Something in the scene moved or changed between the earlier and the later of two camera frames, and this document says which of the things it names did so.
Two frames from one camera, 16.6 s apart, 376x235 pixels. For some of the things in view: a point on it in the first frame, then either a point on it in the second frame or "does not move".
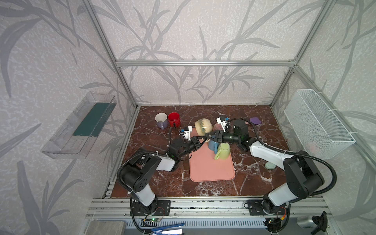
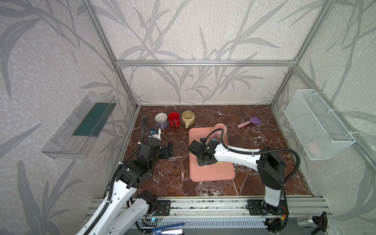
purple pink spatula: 255,120 does not move
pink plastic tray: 204,167 does not move
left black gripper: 192,142 → 170,150
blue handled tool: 160,230 does not move
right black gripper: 219,136 → 193,150
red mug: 174,119 does not move
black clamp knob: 321,223 does not move
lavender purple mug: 161,119 does not move
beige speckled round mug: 203,126 → 188,118
